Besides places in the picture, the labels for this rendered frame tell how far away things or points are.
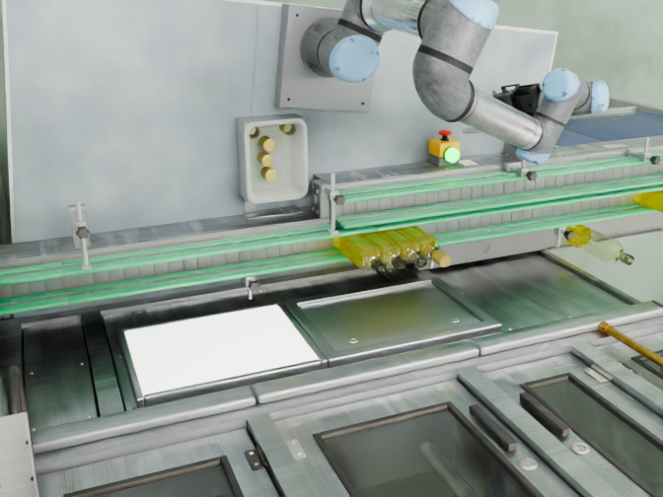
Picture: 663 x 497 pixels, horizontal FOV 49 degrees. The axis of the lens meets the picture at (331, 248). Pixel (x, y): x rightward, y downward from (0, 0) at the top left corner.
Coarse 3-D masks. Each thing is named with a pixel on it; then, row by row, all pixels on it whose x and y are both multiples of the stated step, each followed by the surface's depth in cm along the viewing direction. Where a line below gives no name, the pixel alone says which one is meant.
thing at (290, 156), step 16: (272, 128) 202; (304, 128) 198; (256, 144) 202; (288, 144) 205; (304, 144) 200; (256, 160) 203; (288, 160) 207; (304, 160) 201; (256, 176) 205; (288, 176) 209; (304, 176) 203; (256, 192) 205; (272, 192) 205; (288, 192) 205; (304, 192) 204
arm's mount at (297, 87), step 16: (288, 16) 190; (304, 16) 191; (320, 16) 193; (336, 16) 194; (288, 32) 191; (304, 32) 193; (288, 48) 193; (288, 64) 195; (304, 64) 196; (288, 80) 196; (304, 80) 198; (320, 80) 199; (336, 80) 201; (368, 80) 204; (288, 96) 198; (304, 96) 199; (320, 96) 201; (336, 96) 203; (352, 96) 204; (368, 96) 206
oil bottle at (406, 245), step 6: (384, 234) 203; (390, 234) 202; (396, 234) 202; (402, 234) 202; (396, 240) 198; (402, 240) 198; (408, 240) 198; (402, 246) 195; (408, 246) 194; (414, 246) 195; (402, 252) 195; (408, 252) 194; (402, 258) 195
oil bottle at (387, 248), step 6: (366, 234) 203; (372, 234) 203; (378, 234) 203; (372, 240) 198; (378, 240) 198; (384, 240) 198; (390, 240) 199; (378, 246) 195; (384, 246) 194; (390, 246) 194; (396, 246) 194; (384, 252) 192; (390, 252) 192; (396, 252) 193; (384, 258) 192; (390, 264) 193
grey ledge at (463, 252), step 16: (592, 224) 243; (608, 224) 246; (624, 224) 248; (640, 224) 251; (656, 224) 254; (480, 240) 228; (496, 240) 230; (512, 240) 233; (528, 240) 235; (544, 240) 238; (560, 240) 240; (464, 256) 228; (480, 256) 230; (496, 256) 233
